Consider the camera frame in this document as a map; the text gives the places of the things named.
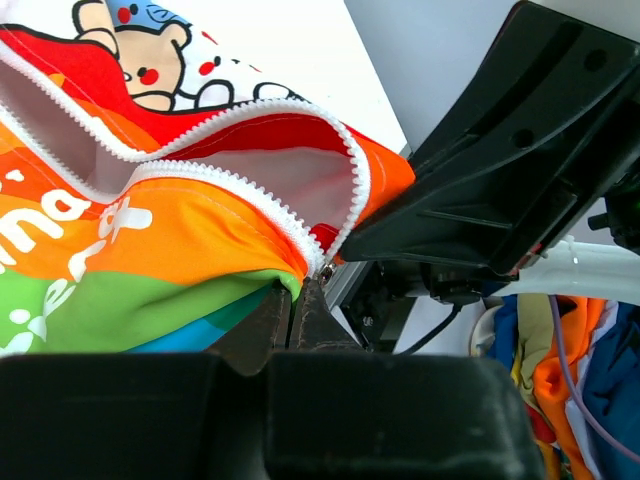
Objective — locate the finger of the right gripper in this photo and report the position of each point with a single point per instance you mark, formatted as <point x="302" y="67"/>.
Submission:
<point x="547" y="125"/>

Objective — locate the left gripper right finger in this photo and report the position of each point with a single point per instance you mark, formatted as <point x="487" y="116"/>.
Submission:
<point x="346" y="414"/>

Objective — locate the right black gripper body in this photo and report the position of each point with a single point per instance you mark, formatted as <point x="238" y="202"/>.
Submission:
<point x="570" y="268"/>

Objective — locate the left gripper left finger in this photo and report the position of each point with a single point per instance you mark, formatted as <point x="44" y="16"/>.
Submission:
<point x="142" y="415"/>

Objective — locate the red rainbow kids jacket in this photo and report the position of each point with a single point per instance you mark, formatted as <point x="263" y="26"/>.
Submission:
<point x="154" y="186"/>

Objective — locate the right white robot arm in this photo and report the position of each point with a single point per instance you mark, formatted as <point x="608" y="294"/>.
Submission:
<point x="425" y="54"/>

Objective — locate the pile of colourful clothes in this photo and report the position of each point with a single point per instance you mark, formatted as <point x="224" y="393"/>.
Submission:
<point x="575" y="363"/>

